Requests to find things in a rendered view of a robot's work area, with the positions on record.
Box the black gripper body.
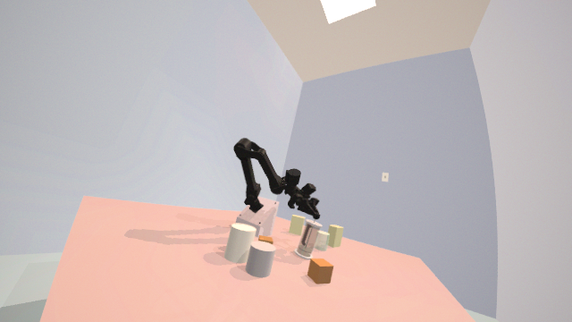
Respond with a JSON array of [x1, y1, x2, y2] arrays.
[[288, 188, 319, 208]]

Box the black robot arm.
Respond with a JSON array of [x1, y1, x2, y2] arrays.
[[233, 138, 316, 213]]

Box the grey cylinder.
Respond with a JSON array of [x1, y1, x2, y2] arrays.
[[245, 241, 276, 278]]

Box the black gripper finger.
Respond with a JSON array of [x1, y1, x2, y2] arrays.
[[310, 200, 320, 215], [297, 199, 316, 217]]

